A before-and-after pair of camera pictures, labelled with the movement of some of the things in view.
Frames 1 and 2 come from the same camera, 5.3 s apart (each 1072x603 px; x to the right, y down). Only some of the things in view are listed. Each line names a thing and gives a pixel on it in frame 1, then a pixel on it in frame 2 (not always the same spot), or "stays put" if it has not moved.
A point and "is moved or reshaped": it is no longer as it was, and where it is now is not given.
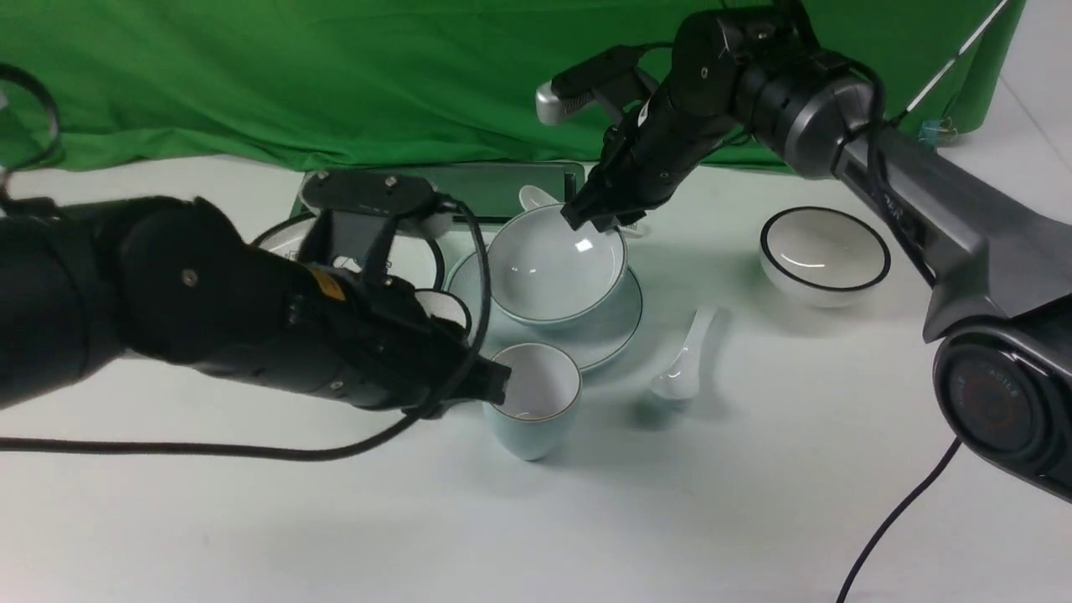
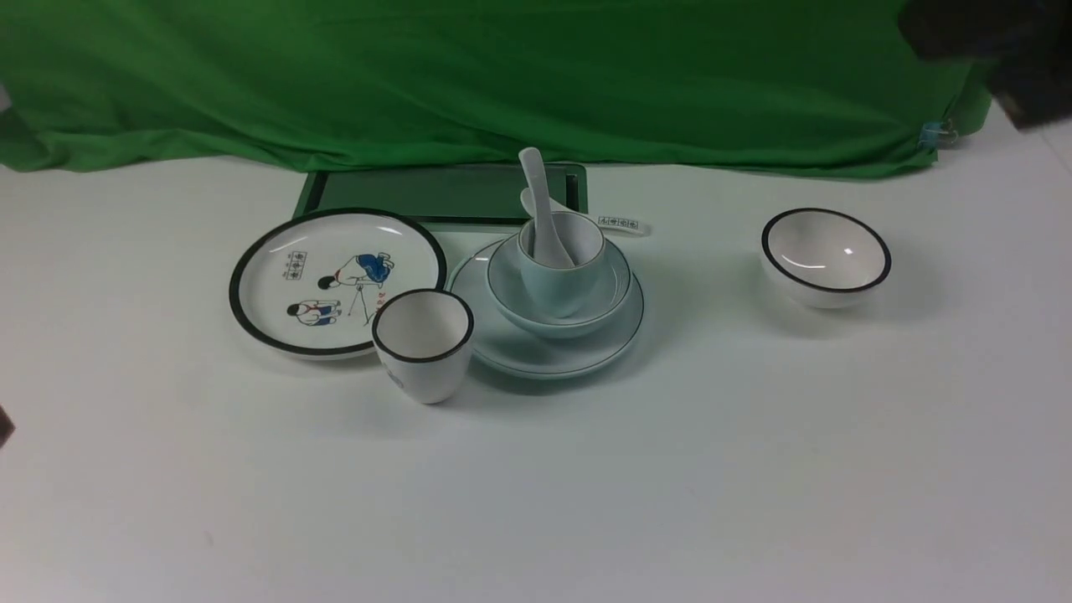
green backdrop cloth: (127, 85) stays put
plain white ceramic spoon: (680, 380) to (548, 250)
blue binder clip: (934, 131) stays put
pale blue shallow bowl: (543, 272) is moved or reshaped
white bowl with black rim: (821, 257) stays put
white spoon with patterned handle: (531, 197) stays put
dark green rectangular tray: (475, 190) stays put
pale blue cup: (543, 395) to (564, 291)
